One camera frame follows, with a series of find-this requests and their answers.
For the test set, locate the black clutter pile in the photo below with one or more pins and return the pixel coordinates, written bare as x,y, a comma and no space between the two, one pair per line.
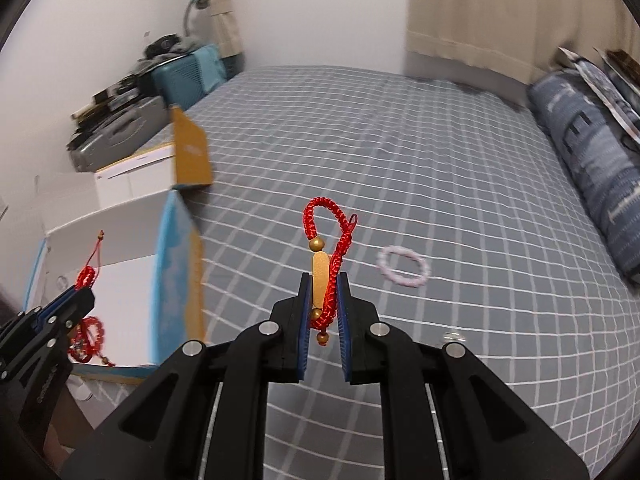
107,97

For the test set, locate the teal suitcase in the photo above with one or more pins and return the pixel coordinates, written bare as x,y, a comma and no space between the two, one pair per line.
190,75

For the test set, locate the dark clothes pile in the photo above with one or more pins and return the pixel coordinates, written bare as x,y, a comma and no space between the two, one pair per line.
167,50

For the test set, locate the silver pearl bead cluster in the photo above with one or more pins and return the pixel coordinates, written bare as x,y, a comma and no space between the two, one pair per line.
452,336

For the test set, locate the folded blue printed duvet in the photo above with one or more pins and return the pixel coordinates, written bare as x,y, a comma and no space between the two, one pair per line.
590,160

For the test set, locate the narrow beige curtain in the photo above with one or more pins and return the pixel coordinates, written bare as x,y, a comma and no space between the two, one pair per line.
227,10

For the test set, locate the wide beige curtain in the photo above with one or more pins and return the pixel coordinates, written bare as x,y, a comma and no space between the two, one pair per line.
500,10

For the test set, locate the blue camouflage pillow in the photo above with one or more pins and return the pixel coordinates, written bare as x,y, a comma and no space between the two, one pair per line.
600,85

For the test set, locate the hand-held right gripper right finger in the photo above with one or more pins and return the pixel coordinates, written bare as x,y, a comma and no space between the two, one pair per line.
343,345

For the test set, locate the grey hard case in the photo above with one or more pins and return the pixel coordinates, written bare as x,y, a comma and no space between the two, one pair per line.
120,130

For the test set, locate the blue and orange cardboard box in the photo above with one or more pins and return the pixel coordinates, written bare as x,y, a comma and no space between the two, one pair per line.
175,270

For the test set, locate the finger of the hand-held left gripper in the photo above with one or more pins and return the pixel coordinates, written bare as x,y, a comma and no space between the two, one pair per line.
75,307
55,302

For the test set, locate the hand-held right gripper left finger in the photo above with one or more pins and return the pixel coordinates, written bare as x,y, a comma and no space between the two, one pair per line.
301,345

